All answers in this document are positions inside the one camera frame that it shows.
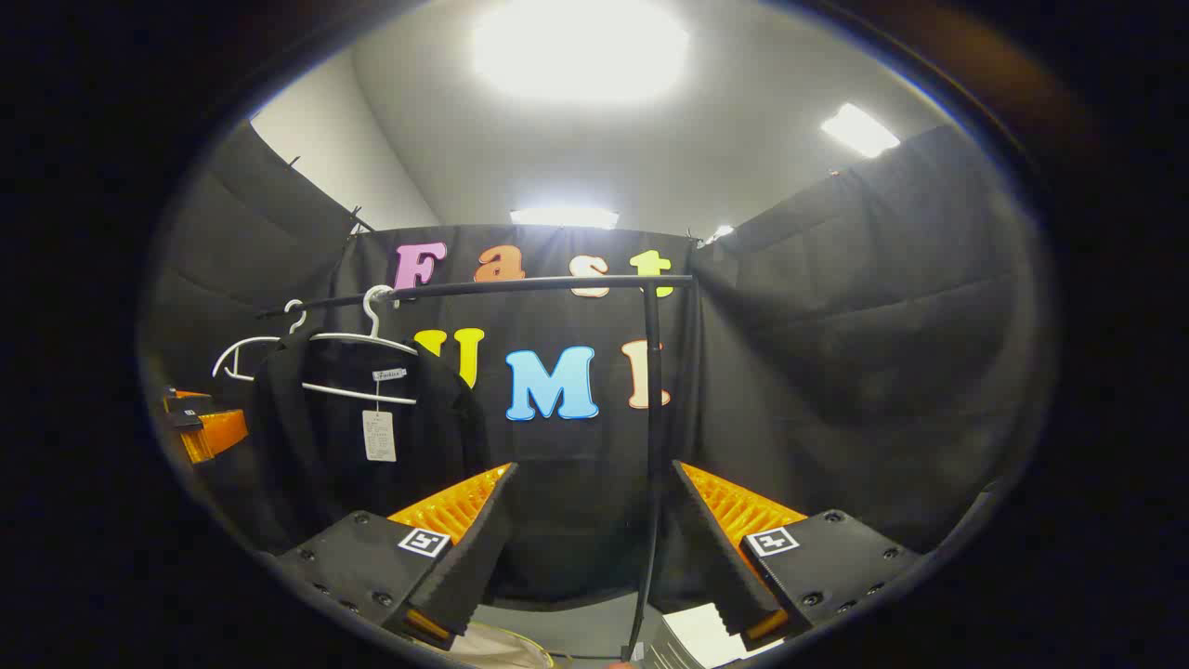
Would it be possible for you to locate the white laundry hamper yellow rim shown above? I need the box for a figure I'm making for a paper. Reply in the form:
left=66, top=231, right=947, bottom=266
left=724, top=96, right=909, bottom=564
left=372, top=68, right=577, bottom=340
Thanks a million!
left=446, top=621, right=558, bottom=669

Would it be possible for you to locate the black knit garment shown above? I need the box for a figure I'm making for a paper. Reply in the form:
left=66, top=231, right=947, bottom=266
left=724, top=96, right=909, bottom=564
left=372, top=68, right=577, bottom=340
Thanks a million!
left=243, top=325, right=491, bottom=557

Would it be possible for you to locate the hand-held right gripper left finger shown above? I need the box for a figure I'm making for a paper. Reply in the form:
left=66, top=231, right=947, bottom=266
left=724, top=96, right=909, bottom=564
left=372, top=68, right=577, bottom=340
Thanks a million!
left=276, top=462, right=518, bottom=651

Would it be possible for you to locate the black metal clothes rack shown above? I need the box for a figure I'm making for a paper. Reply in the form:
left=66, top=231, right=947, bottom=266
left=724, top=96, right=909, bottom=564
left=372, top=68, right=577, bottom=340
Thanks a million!
left=258, top=274, right=698, bottom=662

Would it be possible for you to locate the rectangular ceiling light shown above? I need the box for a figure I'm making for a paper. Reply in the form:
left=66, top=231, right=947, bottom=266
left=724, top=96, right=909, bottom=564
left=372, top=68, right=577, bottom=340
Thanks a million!
left=509, top=206, right=621, bottom=230
left=821, top=102, right=902, bottom=159

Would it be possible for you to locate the white clothes hanger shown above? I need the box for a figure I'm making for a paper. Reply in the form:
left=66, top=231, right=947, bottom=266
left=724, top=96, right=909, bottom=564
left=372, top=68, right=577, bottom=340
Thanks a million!
left=299, top=284, right=421, bottom=406
left=212, top=298, right=309, bottom=383

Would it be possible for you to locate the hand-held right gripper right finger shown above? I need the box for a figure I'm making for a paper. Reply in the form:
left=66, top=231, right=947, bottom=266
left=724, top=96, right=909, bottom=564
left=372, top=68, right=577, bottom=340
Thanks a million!
left=671, top=460, right=922, bottom=651

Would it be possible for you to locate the large ceiling light panel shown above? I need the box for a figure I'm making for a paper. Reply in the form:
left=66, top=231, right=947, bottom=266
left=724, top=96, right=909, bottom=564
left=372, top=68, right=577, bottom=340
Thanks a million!
left=472, top=0, right=690, bottom=103

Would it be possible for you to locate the white ribbed box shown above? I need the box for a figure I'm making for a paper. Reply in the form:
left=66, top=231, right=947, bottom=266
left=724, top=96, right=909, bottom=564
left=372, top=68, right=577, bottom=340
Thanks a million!
left=650, top=602, right=786, bottom=669

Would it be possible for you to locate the white paper price tag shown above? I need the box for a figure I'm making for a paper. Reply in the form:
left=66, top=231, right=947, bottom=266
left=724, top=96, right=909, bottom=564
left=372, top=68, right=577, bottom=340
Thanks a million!
left=362, top=410, right=398, bottom=463

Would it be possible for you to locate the black backdrop cloth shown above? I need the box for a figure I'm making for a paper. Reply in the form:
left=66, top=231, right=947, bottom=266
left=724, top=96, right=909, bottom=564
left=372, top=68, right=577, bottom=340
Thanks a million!
left=139, top=121, right=1055, bottom=605

